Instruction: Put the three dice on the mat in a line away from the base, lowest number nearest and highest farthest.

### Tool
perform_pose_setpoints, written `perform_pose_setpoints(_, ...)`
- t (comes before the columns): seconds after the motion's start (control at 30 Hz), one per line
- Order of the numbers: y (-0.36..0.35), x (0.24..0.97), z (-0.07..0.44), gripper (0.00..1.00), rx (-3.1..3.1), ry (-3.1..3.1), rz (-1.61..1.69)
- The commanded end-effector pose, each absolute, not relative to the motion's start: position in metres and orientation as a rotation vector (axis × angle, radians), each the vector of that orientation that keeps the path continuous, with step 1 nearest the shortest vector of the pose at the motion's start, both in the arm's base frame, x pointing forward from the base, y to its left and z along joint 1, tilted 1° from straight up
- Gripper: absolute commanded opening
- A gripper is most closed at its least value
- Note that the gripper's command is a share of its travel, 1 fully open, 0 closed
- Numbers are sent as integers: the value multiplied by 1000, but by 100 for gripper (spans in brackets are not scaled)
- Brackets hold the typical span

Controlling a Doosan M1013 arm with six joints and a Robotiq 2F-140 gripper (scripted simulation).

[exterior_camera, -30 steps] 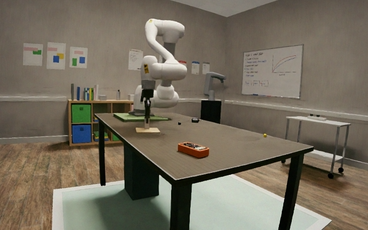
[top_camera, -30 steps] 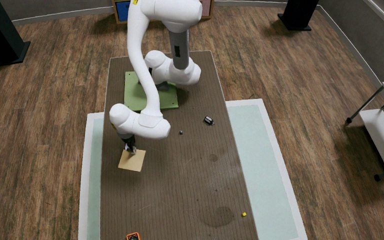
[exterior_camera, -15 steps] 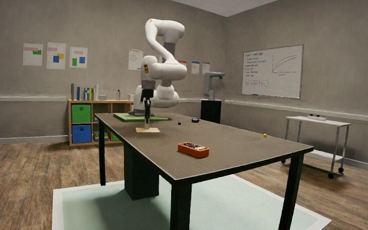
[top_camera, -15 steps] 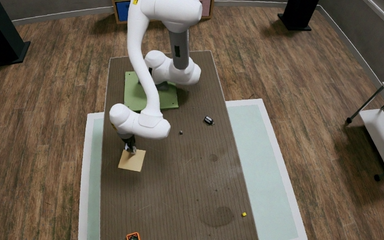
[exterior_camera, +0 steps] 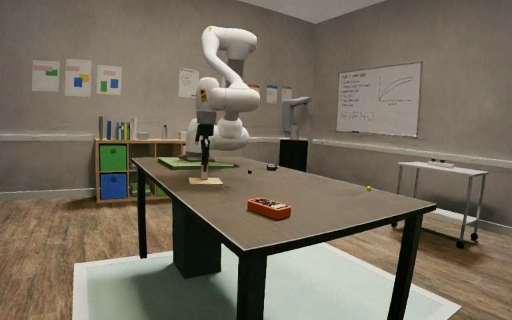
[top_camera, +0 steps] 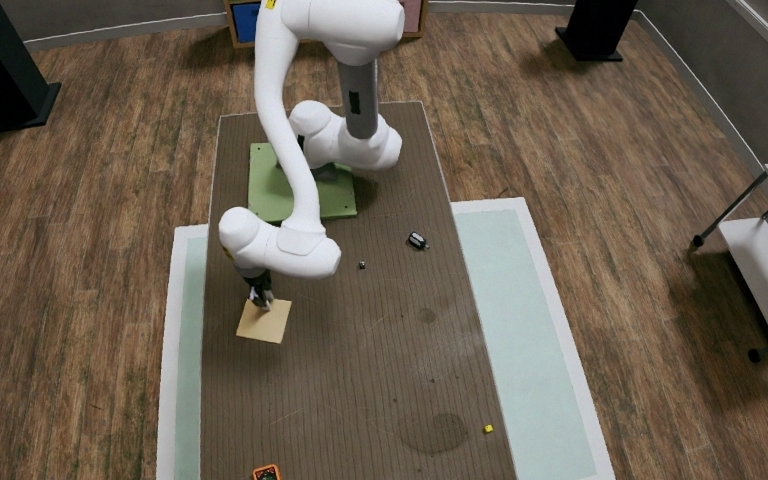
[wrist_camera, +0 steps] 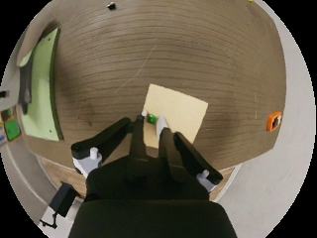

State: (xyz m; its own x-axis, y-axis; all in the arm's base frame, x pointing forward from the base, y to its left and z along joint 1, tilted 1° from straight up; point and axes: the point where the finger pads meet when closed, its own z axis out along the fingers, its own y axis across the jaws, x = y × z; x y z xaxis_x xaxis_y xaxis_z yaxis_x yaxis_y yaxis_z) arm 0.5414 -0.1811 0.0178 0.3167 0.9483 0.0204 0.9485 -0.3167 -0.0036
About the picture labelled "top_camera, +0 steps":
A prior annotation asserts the beige square mat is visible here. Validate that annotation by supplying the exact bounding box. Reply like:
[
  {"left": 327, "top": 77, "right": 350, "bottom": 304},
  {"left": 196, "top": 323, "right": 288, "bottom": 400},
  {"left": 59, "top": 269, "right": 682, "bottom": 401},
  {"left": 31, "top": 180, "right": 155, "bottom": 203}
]
[{"left": 236, "top": 299, "right": 291, "bottom": 344}]

